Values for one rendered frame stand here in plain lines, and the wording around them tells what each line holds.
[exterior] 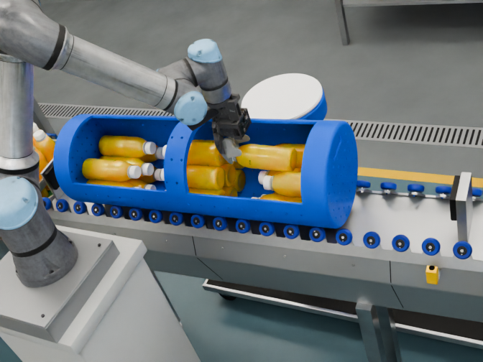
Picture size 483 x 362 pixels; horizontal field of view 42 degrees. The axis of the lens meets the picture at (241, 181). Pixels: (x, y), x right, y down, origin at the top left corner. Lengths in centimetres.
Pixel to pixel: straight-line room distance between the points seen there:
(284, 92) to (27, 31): 107
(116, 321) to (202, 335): 126
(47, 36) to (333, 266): 96
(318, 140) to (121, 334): 69
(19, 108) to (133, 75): 28
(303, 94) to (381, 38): 230
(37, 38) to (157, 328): 86
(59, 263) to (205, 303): 149
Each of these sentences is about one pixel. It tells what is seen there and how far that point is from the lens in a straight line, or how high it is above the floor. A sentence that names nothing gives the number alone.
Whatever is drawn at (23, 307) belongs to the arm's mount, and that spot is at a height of 121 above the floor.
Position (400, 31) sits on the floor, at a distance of 440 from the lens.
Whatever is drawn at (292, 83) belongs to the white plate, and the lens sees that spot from 217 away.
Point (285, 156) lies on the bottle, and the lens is 166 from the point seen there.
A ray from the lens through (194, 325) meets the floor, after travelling 289.
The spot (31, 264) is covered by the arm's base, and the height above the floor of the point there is 127.
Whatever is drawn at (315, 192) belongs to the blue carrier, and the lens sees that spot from 156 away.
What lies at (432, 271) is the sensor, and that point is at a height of 94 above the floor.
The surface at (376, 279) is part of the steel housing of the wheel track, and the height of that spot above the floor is 85.
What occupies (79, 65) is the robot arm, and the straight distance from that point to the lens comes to 133.
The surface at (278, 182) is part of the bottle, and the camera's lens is 166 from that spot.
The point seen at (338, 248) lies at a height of 93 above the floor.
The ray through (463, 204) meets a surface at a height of 107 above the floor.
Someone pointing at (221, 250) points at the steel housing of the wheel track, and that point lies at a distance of 189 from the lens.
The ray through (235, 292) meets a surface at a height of 15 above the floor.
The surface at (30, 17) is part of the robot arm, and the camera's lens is 131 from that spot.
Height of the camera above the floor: 220
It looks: 40 degrees down
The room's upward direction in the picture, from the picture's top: 20 degrees counter-clockwise
